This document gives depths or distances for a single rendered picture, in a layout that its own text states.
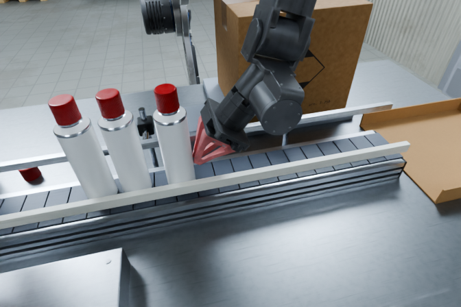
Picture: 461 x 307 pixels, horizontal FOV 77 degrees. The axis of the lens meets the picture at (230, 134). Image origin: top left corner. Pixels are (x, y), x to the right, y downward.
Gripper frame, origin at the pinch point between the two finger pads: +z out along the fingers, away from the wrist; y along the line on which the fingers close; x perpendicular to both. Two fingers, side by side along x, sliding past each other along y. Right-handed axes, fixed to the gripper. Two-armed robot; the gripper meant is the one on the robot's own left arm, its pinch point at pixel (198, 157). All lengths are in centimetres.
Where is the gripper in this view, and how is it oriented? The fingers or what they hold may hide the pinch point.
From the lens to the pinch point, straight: 52.4
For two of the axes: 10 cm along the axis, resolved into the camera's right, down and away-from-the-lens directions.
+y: 2.3, 6.1, -7.6
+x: 7.7, 3.6, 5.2
